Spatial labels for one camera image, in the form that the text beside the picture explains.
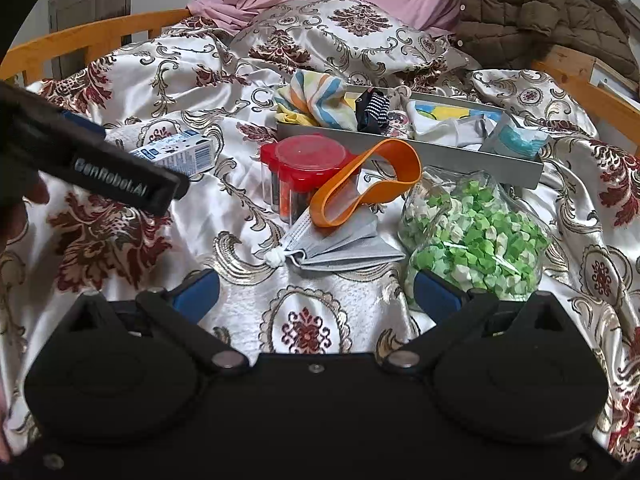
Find teal white wipes packet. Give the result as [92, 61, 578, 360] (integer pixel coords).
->
[480, 114, 548, 160]

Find dark striped sock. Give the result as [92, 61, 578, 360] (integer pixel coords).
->
[356, 88, 390, 134]

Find striped colourful towel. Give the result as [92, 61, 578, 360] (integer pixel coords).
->
[273, 70, 357, 131]

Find white quilted baby cloth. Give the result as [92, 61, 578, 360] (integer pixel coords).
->
[406, 100, 497, 151]

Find jar of green paper stars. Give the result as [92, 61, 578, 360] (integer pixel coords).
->
[398, 167, 550, 307]

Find grey face masks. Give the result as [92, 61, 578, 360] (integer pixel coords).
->
[264, 206, 405, 272]

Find small blue white carton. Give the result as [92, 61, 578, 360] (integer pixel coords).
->
[130, 130, 214, 177]

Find floral satin bedspread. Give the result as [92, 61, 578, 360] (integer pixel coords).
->
[1, 18, 639, 462]

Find grey tray with painting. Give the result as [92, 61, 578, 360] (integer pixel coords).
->
[274, 86, 544, 188]

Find red lidded container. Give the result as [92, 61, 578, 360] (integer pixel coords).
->
[259, 134, 355, 226]

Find cardboard box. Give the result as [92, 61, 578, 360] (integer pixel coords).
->
[540, 44, 638, 98]

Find floral satin pillow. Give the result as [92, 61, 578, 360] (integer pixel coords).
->
[231, 0, 472, 87]

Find brown quilted jacket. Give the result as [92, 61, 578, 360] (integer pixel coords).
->
[454, 0, 639, 81]

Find wooden bed frame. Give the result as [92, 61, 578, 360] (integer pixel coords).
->
[1, 9, 639, 144]

